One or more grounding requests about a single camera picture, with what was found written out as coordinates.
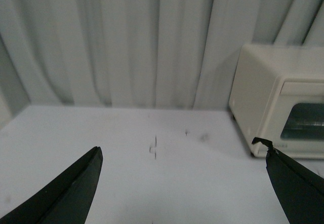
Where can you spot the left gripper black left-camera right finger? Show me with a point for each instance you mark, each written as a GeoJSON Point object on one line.
{"type": "Point", "coordinates": [298, 189]}

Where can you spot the cream toaster oven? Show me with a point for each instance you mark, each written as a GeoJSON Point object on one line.
{"type": "Point", "coordinates": [277, 94]}

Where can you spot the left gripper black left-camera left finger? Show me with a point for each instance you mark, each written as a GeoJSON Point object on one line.
{"type": "Point", "coordinates": [67, 198]}

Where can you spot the white curtain backdrop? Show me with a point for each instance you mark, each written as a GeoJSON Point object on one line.
{"type": "Point", "coordinates": [139, 53]}

